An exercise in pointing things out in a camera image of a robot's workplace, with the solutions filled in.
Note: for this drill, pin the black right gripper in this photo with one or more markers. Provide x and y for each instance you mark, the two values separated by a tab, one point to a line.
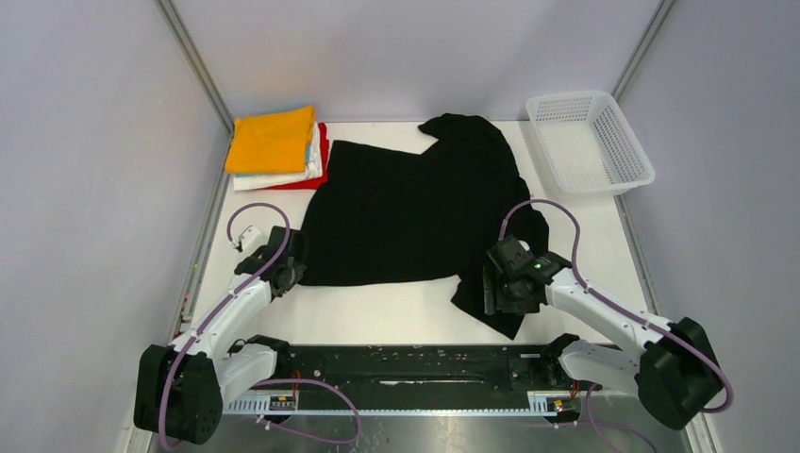
527	306

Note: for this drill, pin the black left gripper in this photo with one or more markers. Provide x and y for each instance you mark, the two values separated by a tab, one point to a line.
298	269

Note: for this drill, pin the black t shirt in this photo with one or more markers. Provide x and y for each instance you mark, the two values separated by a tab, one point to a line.
387	216

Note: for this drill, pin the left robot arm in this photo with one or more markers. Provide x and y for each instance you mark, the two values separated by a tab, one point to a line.
183	387

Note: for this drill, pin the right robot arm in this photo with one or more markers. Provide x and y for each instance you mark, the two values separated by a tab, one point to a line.
668	366

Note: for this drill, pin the folded red t shirt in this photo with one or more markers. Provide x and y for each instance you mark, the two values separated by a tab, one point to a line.
316	170

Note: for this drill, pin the folded white t shirt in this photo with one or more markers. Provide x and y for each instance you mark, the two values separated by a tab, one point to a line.
262	181

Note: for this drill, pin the folded orange t shirt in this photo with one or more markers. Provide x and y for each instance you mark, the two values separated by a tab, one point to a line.
274	143

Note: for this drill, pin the right controller box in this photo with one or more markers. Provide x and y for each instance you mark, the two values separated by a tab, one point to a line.
559	405

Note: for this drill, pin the white plastic basket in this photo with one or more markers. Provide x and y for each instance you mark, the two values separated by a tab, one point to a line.
587	144

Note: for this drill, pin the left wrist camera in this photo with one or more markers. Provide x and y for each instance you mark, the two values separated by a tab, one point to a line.
249	240

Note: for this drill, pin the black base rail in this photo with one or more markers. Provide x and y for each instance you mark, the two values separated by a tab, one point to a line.
347	369

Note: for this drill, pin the slotted cable duct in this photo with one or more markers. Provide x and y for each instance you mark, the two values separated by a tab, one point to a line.
399	402

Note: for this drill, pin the left aluminium frame post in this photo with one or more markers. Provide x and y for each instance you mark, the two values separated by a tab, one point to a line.
185	42

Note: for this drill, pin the aluminium frame post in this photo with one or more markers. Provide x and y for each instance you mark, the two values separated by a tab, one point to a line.
185	42
647	38

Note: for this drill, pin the right aluminium frame post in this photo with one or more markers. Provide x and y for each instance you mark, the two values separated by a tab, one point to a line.
647	38

